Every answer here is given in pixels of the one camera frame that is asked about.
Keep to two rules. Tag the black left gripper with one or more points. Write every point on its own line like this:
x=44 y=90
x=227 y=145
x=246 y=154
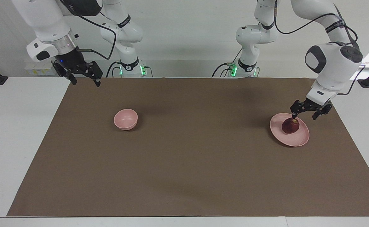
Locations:
x=313 y=105

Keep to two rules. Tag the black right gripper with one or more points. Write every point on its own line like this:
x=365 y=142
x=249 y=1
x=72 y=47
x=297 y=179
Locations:
x=73 y=62

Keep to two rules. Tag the dark red apple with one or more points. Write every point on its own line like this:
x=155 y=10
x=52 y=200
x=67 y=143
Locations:
x=290 y=126

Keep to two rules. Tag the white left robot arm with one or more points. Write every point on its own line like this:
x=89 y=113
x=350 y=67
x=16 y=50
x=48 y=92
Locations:
x=332 y=63

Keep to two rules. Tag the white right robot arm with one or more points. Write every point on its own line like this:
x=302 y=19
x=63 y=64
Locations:
x=45 y=22

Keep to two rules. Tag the pink plate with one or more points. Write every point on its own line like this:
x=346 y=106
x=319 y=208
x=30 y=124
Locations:
x=293 y=138

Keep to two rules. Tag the small pink bowl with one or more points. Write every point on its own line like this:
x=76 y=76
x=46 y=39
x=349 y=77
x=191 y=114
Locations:
x=126 y=119

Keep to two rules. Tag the brown table mat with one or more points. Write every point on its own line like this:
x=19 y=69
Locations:
x=184 y=173

